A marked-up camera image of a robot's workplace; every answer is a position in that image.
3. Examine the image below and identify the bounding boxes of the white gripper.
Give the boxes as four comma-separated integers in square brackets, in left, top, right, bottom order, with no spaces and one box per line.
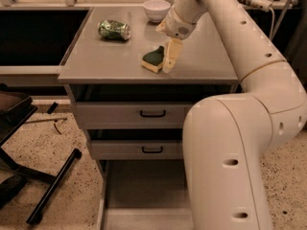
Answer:
[156,6,197,73]

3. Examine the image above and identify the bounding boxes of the green and yellow sponge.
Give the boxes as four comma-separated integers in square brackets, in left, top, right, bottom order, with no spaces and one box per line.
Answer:
[141,46,164,74]

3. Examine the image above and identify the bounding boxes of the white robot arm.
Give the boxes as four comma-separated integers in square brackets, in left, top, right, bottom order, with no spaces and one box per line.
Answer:
[158,0,307,230]

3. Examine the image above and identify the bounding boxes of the grey drawer cabinet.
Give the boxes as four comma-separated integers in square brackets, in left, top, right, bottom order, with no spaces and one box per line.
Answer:
[57,5,240,230]

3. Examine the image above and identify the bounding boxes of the top grey drawer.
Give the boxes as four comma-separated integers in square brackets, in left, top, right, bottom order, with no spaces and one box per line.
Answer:
[69,84,196,130]

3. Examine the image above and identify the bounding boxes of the grey drawer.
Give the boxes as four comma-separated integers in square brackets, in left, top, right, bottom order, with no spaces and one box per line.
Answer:
[69,84,196,130]
[87,128,182,160]
[95,160,193,230]

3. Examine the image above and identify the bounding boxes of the middle grey drawer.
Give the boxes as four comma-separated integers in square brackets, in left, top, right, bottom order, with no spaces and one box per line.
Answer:
[87,128,182,160]

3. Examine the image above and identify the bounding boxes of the bottom grey drawer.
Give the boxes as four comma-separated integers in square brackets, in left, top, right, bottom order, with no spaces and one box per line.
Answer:
[95,160,193,230]

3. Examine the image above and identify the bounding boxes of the white ceramic bowl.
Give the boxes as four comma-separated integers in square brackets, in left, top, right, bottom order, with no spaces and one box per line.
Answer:
[143,0,171,23]

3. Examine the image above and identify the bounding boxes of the crushed green soda can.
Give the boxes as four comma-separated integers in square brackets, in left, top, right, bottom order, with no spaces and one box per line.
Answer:
[98,20,130,41]

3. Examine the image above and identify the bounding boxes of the black shoe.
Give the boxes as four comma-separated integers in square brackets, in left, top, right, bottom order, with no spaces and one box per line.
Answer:
[0,174,27,208]

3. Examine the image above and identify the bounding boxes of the white cable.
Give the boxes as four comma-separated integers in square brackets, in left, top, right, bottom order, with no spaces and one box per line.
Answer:
[269,6,276,41]

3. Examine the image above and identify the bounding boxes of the grey metal rail frame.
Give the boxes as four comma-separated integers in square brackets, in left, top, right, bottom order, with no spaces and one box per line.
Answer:
[0,6,92,86]

